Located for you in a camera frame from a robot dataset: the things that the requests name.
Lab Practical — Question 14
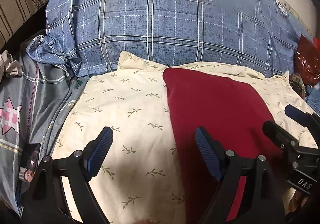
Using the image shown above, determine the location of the dark red small garment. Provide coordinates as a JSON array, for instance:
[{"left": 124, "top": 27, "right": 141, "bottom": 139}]
[{"left": 163, "top": 68, "right": 281, "bottom": 223}]

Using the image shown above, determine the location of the red shiny plastic bag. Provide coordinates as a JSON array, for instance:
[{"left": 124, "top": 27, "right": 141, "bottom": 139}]
[{"left": 295, "top": 35, "right": 319, "bottom": 86}]

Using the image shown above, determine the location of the cream leaf-print pillow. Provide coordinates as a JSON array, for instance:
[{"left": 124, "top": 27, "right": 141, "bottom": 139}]
[{"left": 51, "top": 50, "right": 318, "bottom": 224}]

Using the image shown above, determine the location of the grey patterned bed sheet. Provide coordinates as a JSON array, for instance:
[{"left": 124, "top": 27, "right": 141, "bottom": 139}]
[{"left": 1, "top": 52, "right": 89, "bottom": 216}]

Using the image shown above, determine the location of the crumpled pale grey cloth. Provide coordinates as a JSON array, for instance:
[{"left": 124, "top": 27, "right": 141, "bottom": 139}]
[{"left": 0, "top": 50, "right": 22, "bottom": 79}]

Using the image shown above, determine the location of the blue plaid large pillow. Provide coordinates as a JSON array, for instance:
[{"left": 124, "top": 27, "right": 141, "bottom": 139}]
[{"left": 27, "top": 0, "right": 310, "bottom": 77}]

